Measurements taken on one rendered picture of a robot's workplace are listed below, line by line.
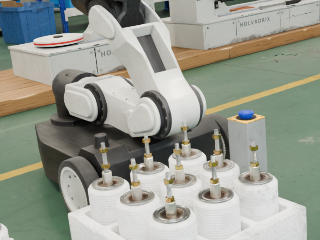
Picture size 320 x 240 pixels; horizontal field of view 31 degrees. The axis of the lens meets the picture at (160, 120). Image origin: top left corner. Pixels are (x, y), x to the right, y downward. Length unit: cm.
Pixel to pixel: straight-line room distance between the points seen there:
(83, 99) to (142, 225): 79
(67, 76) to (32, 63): 137
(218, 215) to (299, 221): 21
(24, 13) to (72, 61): 242
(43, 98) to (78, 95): 125
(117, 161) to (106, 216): 38
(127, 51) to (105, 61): 175
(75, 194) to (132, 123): 27
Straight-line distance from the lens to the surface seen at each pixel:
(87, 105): 189
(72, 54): 330
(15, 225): 180
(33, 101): 315
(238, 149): 150
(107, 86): 189
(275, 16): 433
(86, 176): 161
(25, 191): 204
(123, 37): 166
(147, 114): 159
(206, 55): 379
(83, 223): 132
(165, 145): 175
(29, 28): 571
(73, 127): 209
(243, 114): 148
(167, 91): 161
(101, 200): 129
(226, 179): 132
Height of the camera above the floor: 75
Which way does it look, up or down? 16 degrees down
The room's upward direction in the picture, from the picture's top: 6 degrees counter-clockwise
